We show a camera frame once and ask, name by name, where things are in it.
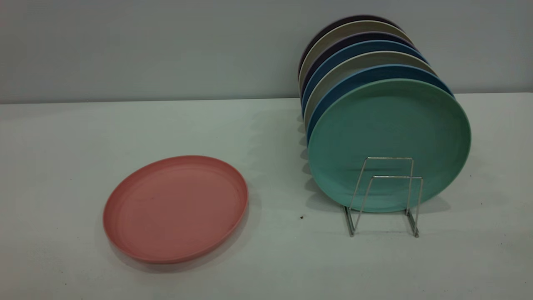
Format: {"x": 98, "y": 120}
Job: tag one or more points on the pink round plate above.
{"x": 175, "y": 208}

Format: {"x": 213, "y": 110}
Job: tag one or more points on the beige round plate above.
{"x": 333, "y": 35}
{"x": 333, "y": 77}

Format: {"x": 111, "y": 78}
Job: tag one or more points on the blue round plate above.
{"x": 343, "y": 85}
{"x": 333, "y": 59}

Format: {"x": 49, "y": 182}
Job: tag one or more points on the dark purple round plate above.
{"x": 333, "y": 47}
{"x": 349, "y": 19}

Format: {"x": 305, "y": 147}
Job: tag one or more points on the green round plate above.
{"x": 387, "y": 125}

